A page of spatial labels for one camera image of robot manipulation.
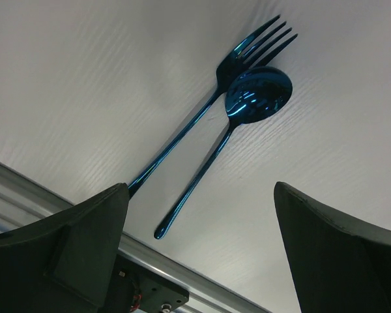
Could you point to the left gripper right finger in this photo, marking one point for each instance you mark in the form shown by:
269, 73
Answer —
338, 262

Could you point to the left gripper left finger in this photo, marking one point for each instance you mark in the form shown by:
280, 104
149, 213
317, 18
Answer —
64, 262

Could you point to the blue metal spoon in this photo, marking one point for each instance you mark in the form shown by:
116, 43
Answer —
254, 96

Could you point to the blue metal fork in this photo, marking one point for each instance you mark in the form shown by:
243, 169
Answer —
255, 50

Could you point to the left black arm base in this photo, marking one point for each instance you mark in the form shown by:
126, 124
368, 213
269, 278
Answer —
133, 287

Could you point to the aluminium mounting rail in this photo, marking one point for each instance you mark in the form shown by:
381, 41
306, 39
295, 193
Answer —
23, 202

